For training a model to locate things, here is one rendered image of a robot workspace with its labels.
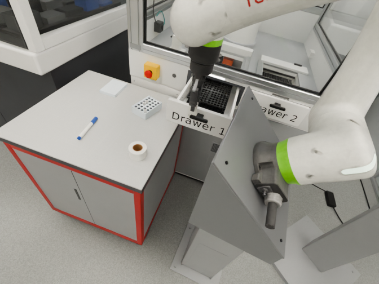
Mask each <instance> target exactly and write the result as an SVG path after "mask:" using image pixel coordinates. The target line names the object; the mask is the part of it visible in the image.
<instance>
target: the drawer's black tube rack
mask: <svg viewBox="0 0 379 284"><path fill-rule="evenodd" d="M231 90H232V85H229V84H226V83H223V82H219V81H216V80H213V79H210V78H205V80H204V85H203V87H202V90H201V95H200V97H199V98H200V99H204V100H206V101H210V102H212V103H216V104H219V105H222V106H225V107H226V106H227V103H228V99H229V97H230V93H231ZM198 107H202V108H205V109H208V110H211V111H214V112H217V113H220V114H224V111H225V110H223V109H220V108H217V107H214V106H211V105H207V104H204V103H201V102H199V104H198Z"/></svg>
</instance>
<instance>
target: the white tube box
mask: <svg viewBox="0 0 379 284"><path fill-rule="evenodd" d="M146 100H148V104H146V105H143V102H144V101H145V102H146ZM131 108H132V113H134V114H136V115H137V116H139V117H140V118H142V119H144V120H146V119H148V118H149V117H150V116H152V115H153V114H155V113H156V112H158V111H159V110H160V109H162V102H160V101H158V100H156V99H155V98H153V97H151V96H147V97H145V98H144V99H143V100H141V101H139V102H137V103H136V104H134V105H133V106H131ZM144 109H146V110H147V112H146V113H144Z"/></svg>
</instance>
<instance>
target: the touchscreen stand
mask: <svg viewBox="0 0 379 284"><path fill-rule="evenodd" d="M377 253H379V204H377V205H375V206H374V207H372V208H370V209H368V210H367V211H364V212H363V213H361V214H359V215H358V216H356V217H354V218H352V219H350V220H348V221H347V222H345V223H343V224H341V225H339V226H338V227H336V228H334V229H332V230H330V231H328V232H326V233H325V234H324V233H323V232H322V231H321V230H320V229H319V228H318V227H317V225H316V224H315V223H314V222H313V221H312V220H311V219H310V218H309V217H308V216H307V215H306V216H305V217H303V218H302V219H300V220H299V221H297V222H296V223H294V224H293V225H291V226H290V227H289V228H287V236H286V244H285V257H284V259H283V258H282V259H280V260H278V261H277V262H275V263H273V264H272V265H273V266H274V268H275V269H276V271H277V272H278V274H279V275H280V277H281V278H282V279H283V281H284V282H285V284H353V283H354V282H355V281H356V280H357V279H358V278H359V277H360V275H361V274H360V273H359V272H358V271H357V270H356V269H355V268H354V266H353V265H352V264H351V262H353V261H357V260H360V259H362V258H366V257H368V256H371V255H374V254H377Z"/></svg>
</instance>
